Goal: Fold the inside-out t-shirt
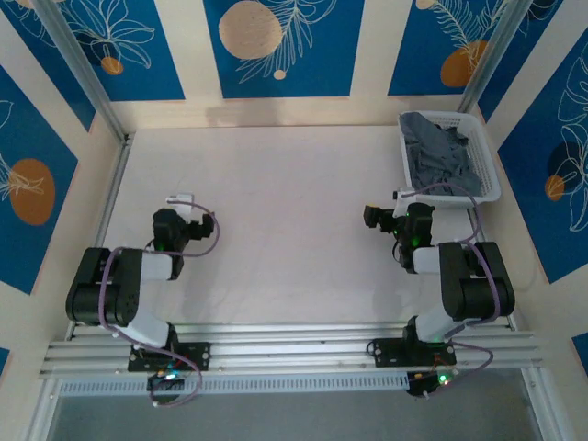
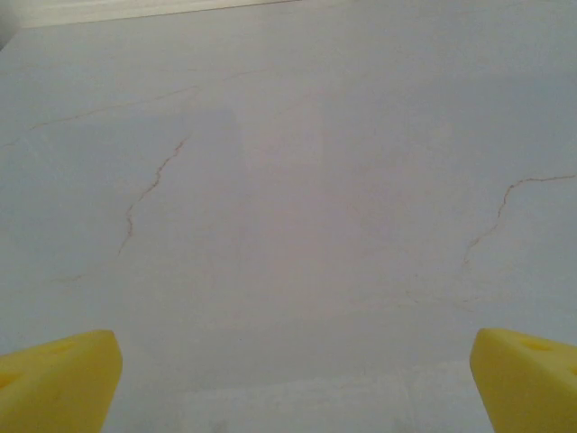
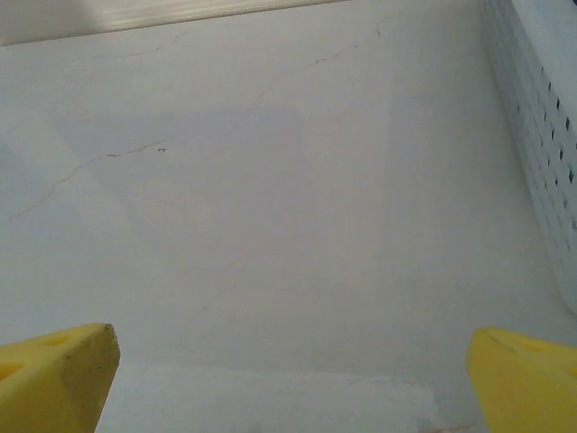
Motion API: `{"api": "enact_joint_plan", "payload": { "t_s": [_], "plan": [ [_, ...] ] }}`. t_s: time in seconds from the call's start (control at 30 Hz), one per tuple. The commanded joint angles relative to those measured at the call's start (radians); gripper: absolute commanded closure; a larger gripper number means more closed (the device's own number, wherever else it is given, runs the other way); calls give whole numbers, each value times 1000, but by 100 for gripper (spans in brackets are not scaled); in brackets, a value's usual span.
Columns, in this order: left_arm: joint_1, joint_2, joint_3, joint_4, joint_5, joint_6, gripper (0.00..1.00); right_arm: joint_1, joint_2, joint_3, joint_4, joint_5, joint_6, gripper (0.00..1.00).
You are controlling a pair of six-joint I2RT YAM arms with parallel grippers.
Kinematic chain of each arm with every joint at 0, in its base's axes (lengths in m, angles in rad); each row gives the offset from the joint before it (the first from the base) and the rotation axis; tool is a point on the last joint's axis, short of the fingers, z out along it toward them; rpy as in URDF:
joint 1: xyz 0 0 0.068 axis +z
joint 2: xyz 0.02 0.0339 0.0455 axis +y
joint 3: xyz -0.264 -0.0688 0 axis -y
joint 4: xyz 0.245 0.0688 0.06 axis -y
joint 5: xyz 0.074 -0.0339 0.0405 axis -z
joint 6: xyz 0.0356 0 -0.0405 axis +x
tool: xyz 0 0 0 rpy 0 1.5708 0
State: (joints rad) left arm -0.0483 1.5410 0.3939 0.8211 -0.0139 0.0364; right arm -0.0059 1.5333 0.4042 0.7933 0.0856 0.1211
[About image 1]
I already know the white perforated plastic basket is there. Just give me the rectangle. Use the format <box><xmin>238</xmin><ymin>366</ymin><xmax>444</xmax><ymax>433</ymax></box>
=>
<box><xmin>396</xmin><ymin>109</ymin><xmax>503</xmax><ymax>210</ymax></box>

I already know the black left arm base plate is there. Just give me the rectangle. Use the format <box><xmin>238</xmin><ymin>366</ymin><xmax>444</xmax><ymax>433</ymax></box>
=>
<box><xmin>127</xmin><ymin>342</ymin><xmax>212</xmax><ymax>372</ymax></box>

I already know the blue floral wall panel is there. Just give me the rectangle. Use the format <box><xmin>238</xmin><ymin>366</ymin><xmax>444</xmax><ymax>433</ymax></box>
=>
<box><xmin>0</xmin><ymin>66</ymin><xmax>80</xmax><ymax>296</ymax></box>
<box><xmin>203</xmin><ymin>0</ymin><xmax>367</xmax><ymax>99</ymax></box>
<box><xmin>0</xmin><ymin>0</ymin><xmax>186</xmax><ymax>103</ymax></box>
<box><xmin>497</xmin><ymin>44</ymin><xmax>588</xmax><ymax>285</ymax></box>
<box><xmin>388</xmin><ymin>0</ymin><xmax>520</xmax><ymax>97</ymax></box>

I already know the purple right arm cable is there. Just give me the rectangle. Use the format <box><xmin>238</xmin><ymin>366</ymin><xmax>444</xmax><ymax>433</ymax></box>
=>
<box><xmin>401</xmin><ymin>182</ymin><xmax>503</xmax><ymax>399</ymax></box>

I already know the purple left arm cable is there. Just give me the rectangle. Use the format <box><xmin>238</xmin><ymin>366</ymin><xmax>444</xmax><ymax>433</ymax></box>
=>
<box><xmin>99</xmin><ymin>200</ymin><xmax>222</xmax><ymax>409</ymax></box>

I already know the aluminium mounting rail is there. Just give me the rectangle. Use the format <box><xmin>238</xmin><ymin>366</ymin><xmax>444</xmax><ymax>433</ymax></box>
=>
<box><xmin>39</xmin><ymin>323</ymin><xmax>541</xmax><ymax>380</ymax></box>

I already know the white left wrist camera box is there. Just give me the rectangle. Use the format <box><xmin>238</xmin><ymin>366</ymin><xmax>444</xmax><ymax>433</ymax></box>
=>
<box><xmin>164</xmin><ymin>192</ymin><xmax>197</xmax><ymax>216</ymax></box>

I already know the aluminium frame post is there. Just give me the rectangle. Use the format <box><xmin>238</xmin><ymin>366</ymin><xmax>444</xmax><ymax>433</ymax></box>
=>
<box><xmin>34</xmin><ymin>0</ymin><xmax>129</xmax><ymax>141</ymax></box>
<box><xmin>458</xmin><ymin>0</ymin><xmax>539</xmax><ymax>114</ymax></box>

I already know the white slotted cable duct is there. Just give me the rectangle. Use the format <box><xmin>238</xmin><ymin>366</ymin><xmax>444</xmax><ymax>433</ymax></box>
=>
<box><xmin>58</xmin><ymin>372</ymin><xmax>410</xmax><ymax>397</ymax></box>

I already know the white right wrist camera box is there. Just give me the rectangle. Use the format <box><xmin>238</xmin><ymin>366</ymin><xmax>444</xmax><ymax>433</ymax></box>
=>
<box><xmin>392</xmin><ymin>187</ymin><xmax>417</xmax><ymax>218</ymax></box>

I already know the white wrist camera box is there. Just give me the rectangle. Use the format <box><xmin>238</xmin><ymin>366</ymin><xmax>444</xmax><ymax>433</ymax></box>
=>
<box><xmin>164</xmin><ymin>192</ymin><xmax>197</xmax><ymax>216</ymax></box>
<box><xmin>392</xmin><ymin>187</ymin><xmax>417</xmax><ymax>218</ymax></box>

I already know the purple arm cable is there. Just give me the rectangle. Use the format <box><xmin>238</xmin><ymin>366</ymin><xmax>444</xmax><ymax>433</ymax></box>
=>
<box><xmin>401</xmin><ymin>182</ymin><xmax>503</xmax><ymax>399</ymax></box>
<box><xmin>99</xmin><ymin>200</ymin><xmax>222</xmax><ymax>409</ymax></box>

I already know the grey t-shirt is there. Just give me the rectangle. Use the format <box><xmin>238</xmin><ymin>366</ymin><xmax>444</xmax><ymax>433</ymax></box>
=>
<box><xmin>398</xmin><ymin>111</ymin><xmax>483</xmax><ymax>198</ymax></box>

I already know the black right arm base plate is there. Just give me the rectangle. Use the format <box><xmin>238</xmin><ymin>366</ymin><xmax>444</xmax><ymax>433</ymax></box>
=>
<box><xmin>370</xmin><ymin>337</ymin><xmax>458</xmax><ymax>368</ymax></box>

